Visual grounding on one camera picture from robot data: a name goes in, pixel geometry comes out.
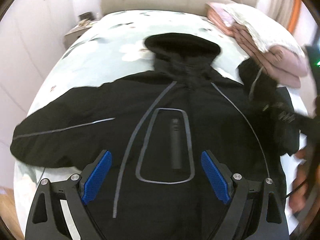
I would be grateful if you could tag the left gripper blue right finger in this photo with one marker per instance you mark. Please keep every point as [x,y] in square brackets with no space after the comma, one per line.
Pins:
[254,209]

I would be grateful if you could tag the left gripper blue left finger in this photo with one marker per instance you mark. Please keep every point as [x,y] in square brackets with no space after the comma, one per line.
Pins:
[46,219]

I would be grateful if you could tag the black hooded coat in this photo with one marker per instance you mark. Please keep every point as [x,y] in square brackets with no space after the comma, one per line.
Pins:
[156,124]

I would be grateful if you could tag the right hand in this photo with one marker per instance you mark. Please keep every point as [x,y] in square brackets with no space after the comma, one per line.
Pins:
[297,200]

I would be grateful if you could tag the folded mauve quilt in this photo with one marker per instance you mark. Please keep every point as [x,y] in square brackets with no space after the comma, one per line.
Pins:
[278,62]

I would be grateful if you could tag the white dotted pillow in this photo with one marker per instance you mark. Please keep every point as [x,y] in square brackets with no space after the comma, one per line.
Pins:
[264,31]

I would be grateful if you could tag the beige and orange curtain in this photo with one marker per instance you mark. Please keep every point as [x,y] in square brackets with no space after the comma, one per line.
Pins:
[285,12]

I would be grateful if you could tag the pink pillow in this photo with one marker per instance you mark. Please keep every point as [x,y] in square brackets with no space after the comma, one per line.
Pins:
[220,18]

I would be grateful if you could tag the floral green bed cover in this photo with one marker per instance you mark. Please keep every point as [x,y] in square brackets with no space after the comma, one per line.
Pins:
[114,48]

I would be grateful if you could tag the beige bedside table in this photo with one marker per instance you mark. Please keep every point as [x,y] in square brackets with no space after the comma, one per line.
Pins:
[76,32]

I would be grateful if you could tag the white wardrobe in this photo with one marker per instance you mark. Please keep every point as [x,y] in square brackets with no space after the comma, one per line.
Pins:
[31,44]

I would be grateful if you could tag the dark box on nightstand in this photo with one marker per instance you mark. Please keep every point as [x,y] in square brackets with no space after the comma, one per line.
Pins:
[87,16]

